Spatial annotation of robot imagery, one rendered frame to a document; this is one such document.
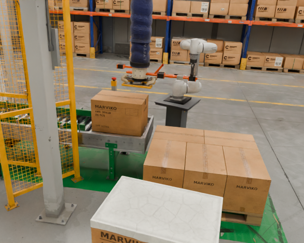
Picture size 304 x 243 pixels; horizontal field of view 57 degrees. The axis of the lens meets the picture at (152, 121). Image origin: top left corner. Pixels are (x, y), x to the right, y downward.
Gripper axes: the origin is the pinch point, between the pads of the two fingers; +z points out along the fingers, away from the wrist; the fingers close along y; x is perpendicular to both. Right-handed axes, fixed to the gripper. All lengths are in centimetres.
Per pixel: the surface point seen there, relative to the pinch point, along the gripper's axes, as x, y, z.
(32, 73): -117, 116, -19
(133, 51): -65, 9, -24
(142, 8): -55, 13, -68
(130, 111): -64, 23, 40
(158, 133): -32, 6, 71
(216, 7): 16, -710, -71
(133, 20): -64, 12, -56
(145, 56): -52, 8, -20
